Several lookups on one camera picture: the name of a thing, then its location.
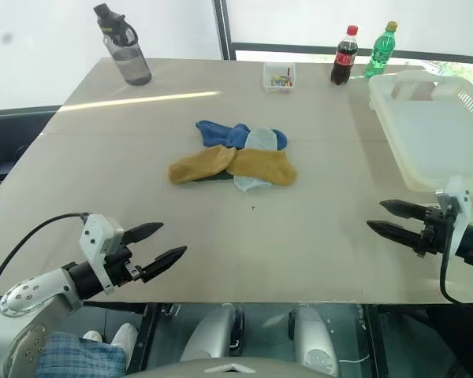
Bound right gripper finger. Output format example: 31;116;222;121
378;198;430;222
366;220;423;250

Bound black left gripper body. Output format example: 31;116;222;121
102;243;147;288

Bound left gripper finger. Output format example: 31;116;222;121
139;245;188;283
121;222;165;246

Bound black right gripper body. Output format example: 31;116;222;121
415;206;457;257

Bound white plastic basket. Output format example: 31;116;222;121
367;70;473;193

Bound small clear plastic container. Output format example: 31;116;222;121
262;61;297;95

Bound silver robot leg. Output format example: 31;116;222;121
289;306;341;378
178;304;246;364

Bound mustard yellow sock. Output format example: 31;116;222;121
225;148;299;188
168;144;238;187

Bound dark grey cloth piece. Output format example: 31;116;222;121
189;172;237;183

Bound blue plaid trousers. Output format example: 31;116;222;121
34;332;128;378

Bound light blue sock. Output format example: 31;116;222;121
233;175;274;194
245;125;280;152

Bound dark rounded robot torso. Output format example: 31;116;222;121
122;357;341;378

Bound dark bench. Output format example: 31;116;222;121
0;105;63;208

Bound green soda bottle yellow cap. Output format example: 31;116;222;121
363;20;400;80

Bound cola bottle red cap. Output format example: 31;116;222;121
330;24;359;86

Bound grey water bottle black lid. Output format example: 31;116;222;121
93;2;153;87

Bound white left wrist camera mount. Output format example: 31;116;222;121
79;213;125;296

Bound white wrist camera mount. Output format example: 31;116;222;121
79;213;125;296
434;175;473;261

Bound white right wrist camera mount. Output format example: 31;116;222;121
434;175;473;261

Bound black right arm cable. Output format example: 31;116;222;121
438;220;467;305

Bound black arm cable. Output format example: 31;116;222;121
0;212;92;321
438;220;467;305

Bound black table frame leg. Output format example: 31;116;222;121
360;302;390;378
133;302;161;373

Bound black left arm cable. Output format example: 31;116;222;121
0;212;92;321

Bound black window frame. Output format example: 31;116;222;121
211;0;473;69

